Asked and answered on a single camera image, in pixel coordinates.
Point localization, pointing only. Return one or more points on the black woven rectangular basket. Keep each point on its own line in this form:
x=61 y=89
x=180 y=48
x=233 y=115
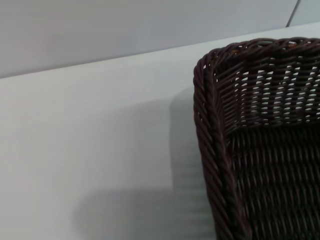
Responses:
x=270 y=160

